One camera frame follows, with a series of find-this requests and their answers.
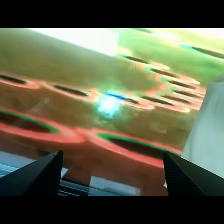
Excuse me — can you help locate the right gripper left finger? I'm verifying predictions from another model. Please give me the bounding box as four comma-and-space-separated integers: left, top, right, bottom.
0, 149, 64, 197

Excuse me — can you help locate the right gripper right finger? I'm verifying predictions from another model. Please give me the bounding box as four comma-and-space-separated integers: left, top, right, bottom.
161, 151, 224, 197

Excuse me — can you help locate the white garment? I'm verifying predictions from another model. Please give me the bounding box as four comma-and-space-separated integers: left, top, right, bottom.
180, 77, 224, 179

